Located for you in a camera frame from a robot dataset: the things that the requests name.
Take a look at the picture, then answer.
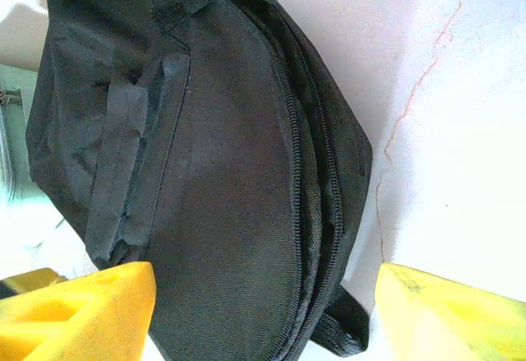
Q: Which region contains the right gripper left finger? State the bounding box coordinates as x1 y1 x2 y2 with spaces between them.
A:
0 261 159 361

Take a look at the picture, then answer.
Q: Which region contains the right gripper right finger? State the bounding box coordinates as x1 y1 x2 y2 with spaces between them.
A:
375 262 526 361

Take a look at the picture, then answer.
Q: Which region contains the black backpack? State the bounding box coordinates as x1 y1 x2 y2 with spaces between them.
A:
25 0 373 359

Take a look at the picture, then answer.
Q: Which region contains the mint green zip case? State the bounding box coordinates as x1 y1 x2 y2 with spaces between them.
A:
0 63 46 210

